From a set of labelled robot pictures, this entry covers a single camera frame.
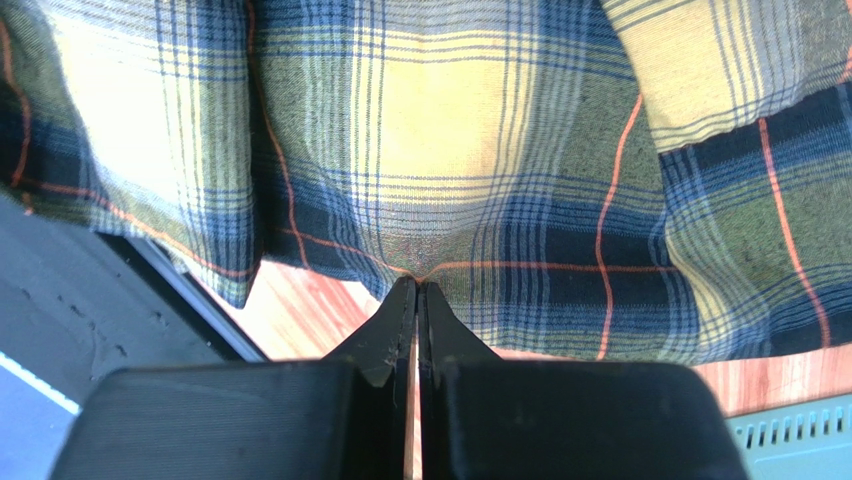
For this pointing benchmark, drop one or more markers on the yellow plaid long sleeve shirt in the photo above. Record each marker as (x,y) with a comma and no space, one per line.
(601,180)

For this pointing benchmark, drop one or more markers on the aluminium frame rail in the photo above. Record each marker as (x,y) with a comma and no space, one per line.
(810,440)

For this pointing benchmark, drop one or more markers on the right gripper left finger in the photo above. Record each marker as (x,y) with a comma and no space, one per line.
(346,415)

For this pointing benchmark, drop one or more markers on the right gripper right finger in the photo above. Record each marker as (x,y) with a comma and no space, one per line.
(486,417)

